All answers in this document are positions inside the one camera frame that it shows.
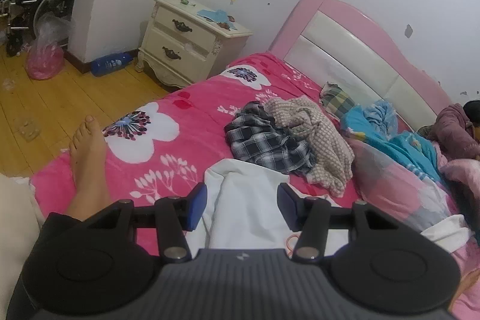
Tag white bear sweatshirt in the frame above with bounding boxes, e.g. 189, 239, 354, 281
186, 159, 473, 255

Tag operator left leg and foot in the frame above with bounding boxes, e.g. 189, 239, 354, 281
37, 114, 113, 231

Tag pink patchwork quilt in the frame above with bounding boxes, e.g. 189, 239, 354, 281
344, 136, 480, 257

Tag beige checked garment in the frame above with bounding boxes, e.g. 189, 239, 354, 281
264, 96, 355, 197

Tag pink floral bed blanket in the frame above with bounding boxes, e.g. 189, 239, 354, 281
29, 51, 480, 317

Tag blue cartoon blanket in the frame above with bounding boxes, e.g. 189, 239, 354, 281
340, 100, 446, 185

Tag green checked pillow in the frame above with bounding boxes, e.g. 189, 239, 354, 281
320, 82, 356, 119

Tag person in purple jacket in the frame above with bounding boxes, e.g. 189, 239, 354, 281
417, 100, 480, 160

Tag black white plaid shirt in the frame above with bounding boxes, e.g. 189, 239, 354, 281
224, 101, 317, 175

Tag blue bottle on floor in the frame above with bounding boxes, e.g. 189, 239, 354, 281
90, 53, 133, 77

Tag pink white headboard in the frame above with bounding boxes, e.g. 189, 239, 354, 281
268, 0, 452, 131

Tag pink plastic bag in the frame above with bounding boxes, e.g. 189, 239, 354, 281
25, 12, 71, 80

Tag cream bedside nightstand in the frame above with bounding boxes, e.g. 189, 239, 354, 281
135, 0, 252, 88

